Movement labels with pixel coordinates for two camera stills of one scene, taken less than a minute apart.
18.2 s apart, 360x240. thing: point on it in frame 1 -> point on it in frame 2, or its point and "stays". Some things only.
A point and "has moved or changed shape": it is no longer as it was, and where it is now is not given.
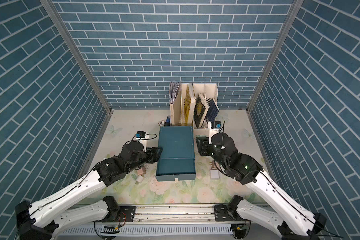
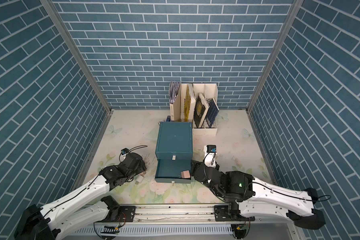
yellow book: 189,103 stays
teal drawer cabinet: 176,155 stays
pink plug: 142,171 has moved or changed shape
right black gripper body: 206,148 -> 196,165
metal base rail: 174,214 stays
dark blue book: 213,111 stays
